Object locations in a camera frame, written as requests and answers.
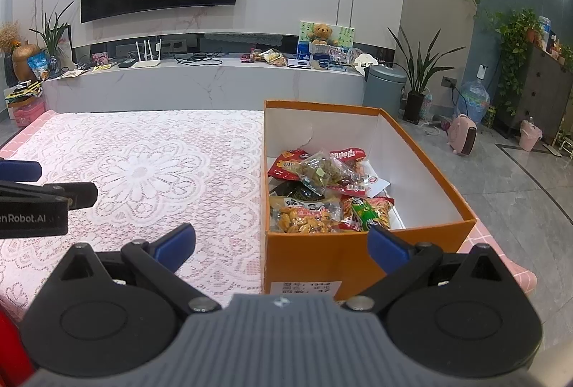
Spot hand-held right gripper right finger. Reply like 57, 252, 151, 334
341, 226, 526, 313

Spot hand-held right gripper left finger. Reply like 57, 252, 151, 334
45, 223, 222, 314

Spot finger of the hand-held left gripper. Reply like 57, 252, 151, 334
0, 159, 44, 183
0, 181, 100, 211

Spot orange striped chips packet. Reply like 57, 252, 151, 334
339, 195, 395, 232

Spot green tube snack packet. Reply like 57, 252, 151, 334
351, 198, 382, 232

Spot white silver snack packet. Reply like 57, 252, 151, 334
362, 160, 391, 196

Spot orange cardboard box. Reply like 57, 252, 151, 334
260, 99, 478, 304

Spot brown meat packet red label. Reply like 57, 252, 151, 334
330, 147, 373, 196

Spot clear peanut snack packet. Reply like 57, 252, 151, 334
269, 196, 344, 235

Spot green pickled vegetable packet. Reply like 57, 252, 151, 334
297, 150, 355, 196

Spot black snack packet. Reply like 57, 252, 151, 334
269, 183, 315, 204

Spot red snack packet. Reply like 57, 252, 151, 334
267, 149, 310, 182

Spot pink storage box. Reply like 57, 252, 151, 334
13, 97, 48, 128

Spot stack of yellow black packets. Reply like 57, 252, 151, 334
4, 80, 44, 106

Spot blue snack bag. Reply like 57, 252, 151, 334
26, 53, 53, 81

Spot gold vase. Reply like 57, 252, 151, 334
11, 42, 44, 83

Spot loose papers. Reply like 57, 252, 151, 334
56, 62, 118, 79

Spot person's red clothing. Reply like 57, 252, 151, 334
0, 305, 35, 379

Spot dried flower bunch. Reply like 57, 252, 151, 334
0, 21, 21, 54

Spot green leafy potted plant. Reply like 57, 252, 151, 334
29, 1, 75, 77

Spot pink space heater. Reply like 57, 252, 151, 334
447, 113, 478, 156

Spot tall plant black pot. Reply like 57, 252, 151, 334
387, 26, 467, 124

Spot white router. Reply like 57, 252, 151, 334
129, 38, 161, 69

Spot grey trash can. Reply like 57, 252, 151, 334
363, 64, 408, 117

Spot white marble TV console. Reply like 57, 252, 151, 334
42, 30, 366, 113

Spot blue water jug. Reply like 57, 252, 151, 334
459, 80, 491, 124

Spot small pink bin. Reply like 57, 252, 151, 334
519, 118, 544, 152

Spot white round device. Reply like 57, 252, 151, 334
353, 51, 376, 72

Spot pile of snack packets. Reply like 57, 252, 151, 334
240, 48, 288, 68

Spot grey cabinet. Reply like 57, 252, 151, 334
494, 41, 573, 142

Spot green picture card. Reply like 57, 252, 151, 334
297, 20, 356, 48

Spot brown teddy bear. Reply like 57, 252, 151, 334
308, 23, 331, 47

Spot ivy plant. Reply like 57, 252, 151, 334
490, 8, 545, 115

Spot black cables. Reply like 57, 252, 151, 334
176, 51, 224, 66

